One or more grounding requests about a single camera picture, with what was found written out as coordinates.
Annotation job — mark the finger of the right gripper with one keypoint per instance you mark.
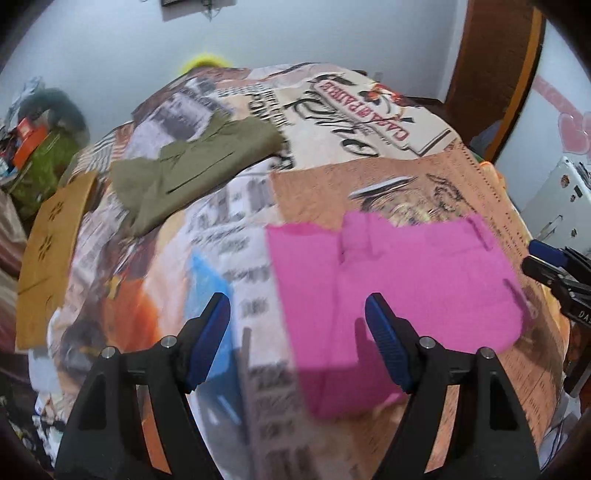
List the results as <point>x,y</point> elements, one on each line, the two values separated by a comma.
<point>544,273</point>
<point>547,253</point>

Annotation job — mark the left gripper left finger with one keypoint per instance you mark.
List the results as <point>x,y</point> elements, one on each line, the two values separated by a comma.
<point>103,438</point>

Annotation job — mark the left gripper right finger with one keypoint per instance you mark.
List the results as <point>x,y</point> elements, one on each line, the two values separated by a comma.
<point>491,437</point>

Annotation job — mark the pink pants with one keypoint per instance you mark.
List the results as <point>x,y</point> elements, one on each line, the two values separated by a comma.
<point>450,280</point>

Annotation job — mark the wooden lap tray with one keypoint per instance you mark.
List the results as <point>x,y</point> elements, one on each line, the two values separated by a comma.
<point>44,274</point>

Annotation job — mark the wooden wardrobe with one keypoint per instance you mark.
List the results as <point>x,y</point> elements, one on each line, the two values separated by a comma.
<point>499,51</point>

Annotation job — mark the newspaper print bed blanket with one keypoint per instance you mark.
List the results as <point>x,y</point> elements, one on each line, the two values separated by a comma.
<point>370,193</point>

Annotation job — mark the olive green folded pants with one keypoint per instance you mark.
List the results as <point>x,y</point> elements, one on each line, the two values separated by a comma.
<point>153,190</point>

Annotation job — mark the orange box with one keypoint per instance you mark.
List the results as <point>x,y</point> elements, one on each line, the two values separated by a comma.
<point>30,137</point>

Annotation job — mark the grey plush pillow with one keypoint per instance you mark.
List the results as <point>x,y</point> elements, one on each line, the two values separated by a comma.
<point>59,113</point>

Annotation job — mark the yellow foam tube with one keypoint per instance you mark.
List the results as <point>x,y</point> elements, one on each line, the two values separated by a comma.
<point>204,60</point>

